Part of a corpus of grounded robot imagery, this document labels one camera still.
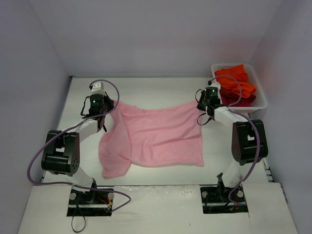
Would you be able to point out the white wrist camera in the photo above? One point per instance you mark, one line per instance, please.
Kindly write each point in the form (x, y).
(97, 88)
(215, 85)

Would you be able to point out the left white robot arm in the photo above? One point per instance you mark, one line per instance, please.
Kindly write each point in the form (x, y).
(62, 154)

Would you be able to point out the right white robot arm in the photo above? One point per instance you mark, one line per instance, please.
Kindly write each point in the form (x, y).
(248, 141)

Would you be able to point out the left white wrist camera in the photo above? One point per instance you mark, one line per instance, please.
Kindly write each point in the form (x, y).
(97, 88)

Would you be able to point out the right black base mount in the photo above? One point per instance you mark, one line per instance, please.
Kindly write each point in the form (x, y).
(215, 200)

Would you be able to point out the white plastic basket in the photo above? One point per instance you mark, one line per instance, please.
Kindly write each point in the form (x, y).
(253, 97)

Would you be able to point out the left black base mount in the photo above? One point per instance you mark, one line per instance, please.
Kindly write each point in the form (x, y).
(89, 204)

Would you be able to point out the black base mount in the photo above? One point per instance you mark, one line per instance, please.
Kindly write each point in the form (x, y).
(89, 204)
(215, 200)

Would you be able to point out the orange t shirt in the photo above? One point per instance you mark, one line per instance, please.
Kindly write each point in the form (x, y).
(235, 79)

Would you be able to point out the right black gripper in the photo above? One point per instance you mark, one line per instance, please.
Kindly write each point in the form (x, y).
(201, 105)

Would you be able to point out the pink t shirt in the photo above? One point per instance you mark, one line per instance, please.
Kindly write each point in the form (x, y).
(151, 138)

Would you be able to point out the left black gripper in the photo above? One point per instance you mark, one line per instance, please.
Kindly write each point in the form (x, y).
(107, 105)

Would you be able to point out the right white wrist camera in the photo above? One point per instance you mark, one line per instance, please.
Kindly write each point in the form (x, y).
(215, 85)

